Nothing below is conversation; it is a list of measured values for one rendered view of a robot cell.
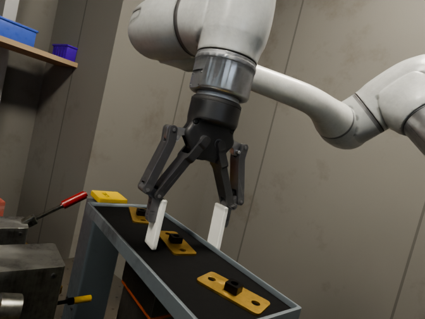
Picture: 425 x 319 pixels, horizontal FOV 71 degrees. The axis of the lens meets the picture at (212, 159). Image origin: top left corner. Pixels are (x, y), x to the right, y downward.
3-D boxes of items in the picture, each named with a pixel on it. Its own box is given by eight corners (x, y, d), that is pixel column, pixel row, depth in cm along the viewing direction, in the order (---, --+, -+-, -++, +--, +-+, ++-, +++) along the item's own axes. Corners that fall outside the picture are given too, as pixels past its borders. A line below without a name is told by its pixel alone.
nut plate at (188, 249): (154, 231, 49) (155, 225, 49) (175, 233, 51) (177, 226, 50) (173, 255, 41) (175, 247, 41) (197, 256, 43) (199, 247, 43)
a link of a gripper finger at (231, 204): (202, 140, 46) (210, 137, 47) (218, 204, 50) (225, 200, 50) (215, 142, 43) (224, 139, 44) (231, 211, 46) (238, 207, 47)
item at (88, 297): (10, 311, 47) (11, 304, 47) (89, 299, 54) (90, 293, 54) (11, 316, 46) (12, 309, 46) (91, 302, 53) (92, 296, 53)
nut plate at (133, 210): (128, 207, 58) (129, 201, 58) (147, 210, 60) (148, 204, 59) (132, 223, 50) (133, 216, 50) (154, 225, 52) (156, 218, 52)
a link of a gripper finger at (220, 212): (214, 202, 49) (218, 202, 49) (206, 243, 49) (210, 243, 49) (224, 207, 46) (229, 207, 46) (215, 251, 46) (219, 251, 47)
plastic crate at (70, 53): (90, 72, 241) (93, 59, 241) (106, 74, 228) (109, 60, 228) (49, 57, 215) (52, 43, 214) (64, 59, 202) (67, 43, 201)
